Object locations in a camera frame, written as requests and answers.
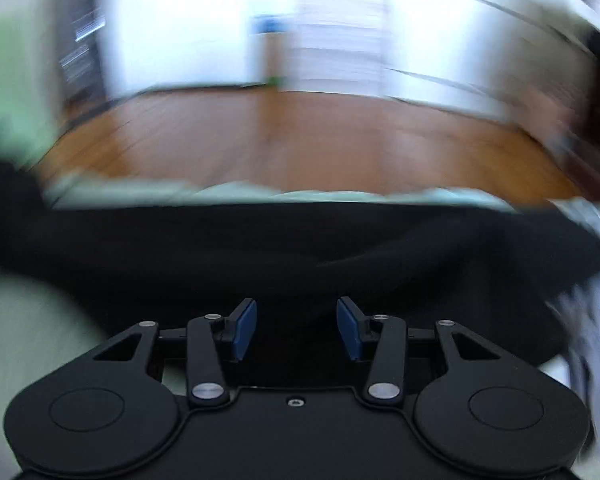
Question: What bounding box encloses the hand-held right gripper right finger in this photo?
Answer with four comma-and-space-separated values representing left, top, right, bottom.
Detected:
336, 296, 503, 403

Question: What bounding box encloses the white cloth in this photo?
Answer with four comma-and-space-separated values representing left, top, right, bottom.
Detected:
546, 272, 600, 468

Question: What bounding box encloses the large black garment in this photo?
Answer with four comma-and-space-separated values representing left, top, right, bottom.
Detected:
0, 152, 600, 391

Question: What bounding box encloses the cardboard box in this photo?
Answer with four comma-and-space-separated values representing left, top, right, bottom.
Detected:
252, 15, 284, 83

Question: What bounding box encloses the blue plastic bag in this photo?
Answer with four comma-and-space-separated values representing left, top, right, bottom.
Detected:
252, 17, 282, 37

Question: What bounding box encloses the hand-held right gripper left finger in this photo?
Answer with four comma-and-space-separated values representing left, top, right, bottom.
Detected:
94, 298, 258, 407

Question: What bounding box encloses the white wardrobe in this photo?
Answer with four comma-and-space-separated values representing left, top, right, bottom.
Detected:
104, 0, 596, 126

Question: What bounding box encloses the light green quilted blanket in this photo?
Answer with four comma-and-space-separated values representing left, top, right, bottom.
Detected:
0, 175, 518, 480

